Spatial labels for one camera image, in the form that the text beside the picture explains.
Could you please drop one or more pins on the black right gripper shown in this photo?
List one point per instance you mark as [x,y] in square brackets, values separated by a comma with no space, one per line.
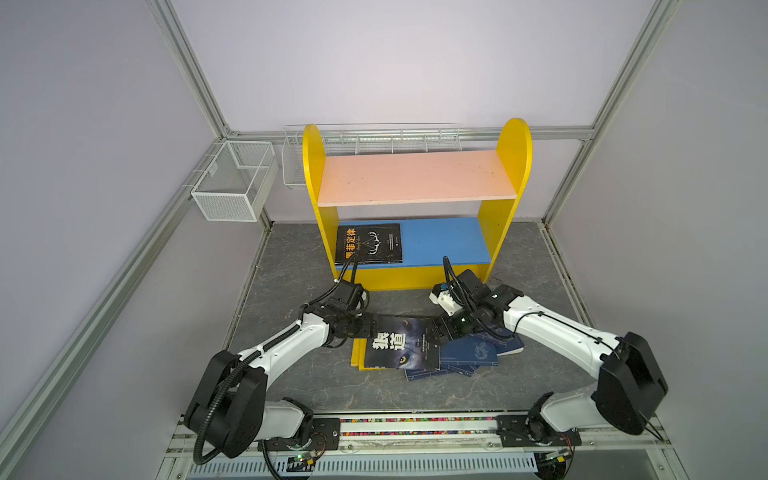
[450,334]

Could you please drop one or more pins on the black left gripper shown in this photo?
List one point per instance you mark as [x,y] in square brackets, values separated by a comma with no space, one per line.
[369,328]

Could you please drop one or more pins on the yellow cartoon book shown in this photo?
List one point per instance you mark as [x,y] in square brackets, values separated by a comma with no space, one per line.
[358,354]

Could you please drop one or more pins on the dark wolf cover book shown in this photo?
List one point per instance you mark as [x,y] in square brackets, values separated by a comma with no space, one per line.
[400,342]

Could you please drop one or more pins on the black book gold title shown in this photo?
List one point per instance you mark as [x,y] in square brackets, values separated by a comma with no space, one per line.
[370,244]

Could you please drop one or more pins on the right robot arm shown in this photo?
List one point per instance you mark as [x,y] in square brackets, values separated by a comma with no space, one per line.
[628,383]

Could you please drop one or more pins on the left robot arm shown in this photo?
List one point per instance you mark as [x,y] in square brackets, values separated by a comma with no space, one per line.
[229,410]

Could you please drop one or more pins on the navy book middle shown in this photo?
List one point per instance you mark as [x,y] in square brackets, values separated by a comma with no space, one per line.
[468,351]

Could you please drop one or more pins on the navy book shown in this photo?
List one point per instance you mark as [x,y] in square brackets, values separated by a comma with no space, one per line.
[503,347]
[421,374]
[468,351]

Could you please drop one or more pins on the navy book bottom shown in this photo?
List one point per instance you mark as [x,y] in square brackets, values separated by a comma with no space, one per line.
[421,374]

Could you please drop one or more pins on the navy book top right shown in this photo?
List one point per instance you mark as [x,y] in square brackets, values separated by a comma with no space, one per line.
[503,347]

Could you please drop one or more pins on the yellow wooden bookshelf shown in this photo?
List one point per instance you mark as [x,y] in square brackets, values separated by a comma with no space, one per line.
[495,179]

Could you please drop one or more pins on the white mesh basket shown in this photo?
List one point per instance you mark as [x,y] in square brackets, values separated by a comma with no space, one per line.
[237,181]

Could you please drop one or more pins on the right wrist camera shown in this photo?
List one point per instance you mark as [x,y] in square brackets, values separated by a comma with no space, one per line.
[441,296]

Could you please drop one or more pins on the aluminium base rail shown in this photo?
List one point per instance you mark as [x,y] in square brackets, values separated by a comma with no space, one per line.
[485,444]

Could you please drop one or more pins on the white wire rack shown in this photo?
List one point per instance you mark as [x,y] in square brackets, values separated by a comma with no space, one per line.
[366,139]

